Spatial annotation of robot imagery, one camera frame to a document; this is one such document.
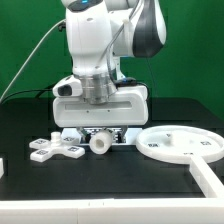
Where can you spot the white round table top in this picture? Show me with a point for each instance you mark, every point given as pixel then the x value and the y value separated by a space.
pixel 176 144

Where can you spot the white block at left edge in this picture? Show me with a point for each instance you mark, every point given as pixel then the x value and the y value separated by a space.
pixel 1 168

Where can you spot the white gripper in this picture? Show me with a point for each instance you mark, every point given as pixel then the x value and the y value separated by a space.
pixel 126 107

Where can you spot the white cross-shaped table base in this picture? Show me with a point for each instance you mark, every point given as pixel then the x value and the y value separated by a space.
pixel 58 144

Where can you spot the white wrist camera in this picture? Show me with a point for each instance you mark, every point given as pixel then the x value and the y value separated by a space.
pixel 68 87

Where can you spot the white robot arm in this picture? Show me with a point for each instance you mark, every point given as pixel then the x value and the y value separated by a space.
pixel 98 33

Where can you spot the white marker sheet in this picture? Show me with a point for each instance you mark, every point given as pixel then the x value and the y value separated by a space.
pixel 129 137

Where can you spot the white L-shaped corner fence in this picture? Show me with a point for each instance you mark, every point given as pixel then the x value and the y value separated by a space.
pixel 206 210

